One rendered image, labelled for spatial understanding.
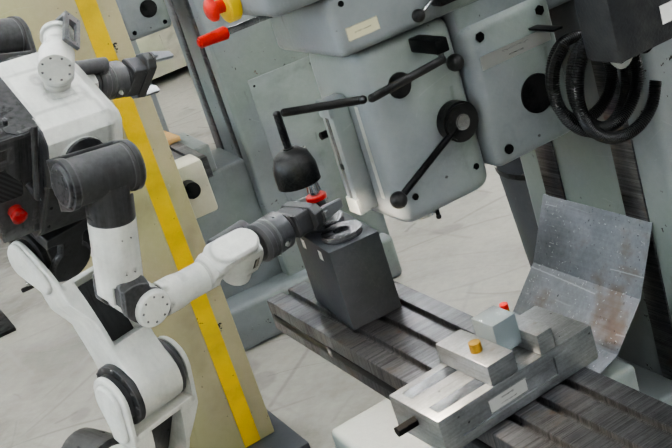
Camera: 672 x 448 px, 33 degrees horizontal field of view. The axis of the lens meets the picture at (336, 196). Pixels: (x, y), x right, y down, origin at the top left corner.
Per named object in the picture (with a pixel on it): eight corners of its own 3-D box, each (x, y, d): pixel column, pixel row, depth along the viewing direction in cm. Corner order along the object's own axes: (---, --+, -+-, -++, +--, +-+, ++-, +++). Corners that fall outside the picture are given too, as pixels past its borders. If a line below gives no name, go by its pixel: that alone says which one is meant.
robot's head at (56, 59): (38, 92, 208) (36, 54, 202) (39, 58, 215) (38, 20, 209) (74, 93, 209) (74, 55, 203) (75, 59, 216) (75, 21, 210)
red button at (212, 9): (215, 24, 176) (206, -1, 175) (205, 23, 180) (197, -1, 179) (233, 17, 178) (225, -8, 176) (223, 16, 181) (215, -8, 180)
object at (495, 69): (500, 171, 194) (462, 29, 186) (424, 152, 216) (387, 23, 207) (583, 129, 202) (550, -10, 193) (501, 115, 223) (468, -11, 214)
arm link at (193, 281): (218, 299, 227) (139, 344, 216) (187, 282, 234) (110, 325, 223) (210, 255, 222) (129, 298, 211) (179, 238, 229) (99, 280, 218)
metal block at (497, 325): (500, 356, 195) (492, 326, 193) (479, 347, 200) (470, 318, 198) (522, 342, 198) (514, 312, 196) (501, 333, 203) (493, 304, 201)
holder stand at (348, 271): (353, 331, 240) (326, 247, 233) (315, 300, 260) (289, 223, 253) (402, 307, 243) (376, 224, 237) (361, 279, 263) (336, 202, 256)
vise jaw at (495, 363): (492, 387, 190) (486, 367, 188) (440, 362, 202) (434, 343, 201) (519, 370, 192) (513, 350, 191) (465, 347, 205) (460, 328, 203)
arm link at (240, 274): (285, 237, 234) (246, 263, 228) (276, 269, 242) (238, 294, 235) (248, 204, 238) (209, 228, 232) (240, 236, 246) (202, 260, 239)
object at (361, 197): (360, 215, 195) (325, 103, 188) (349, 211, 198) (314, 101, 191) (379, 206, 196) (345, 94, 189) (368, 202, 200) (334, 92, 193)
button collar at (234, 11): (236, 23, 177) (224, -13, 175) (221, 22, 182) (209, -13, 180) (247, 19, 178) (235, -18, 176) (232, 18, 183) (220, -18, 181)
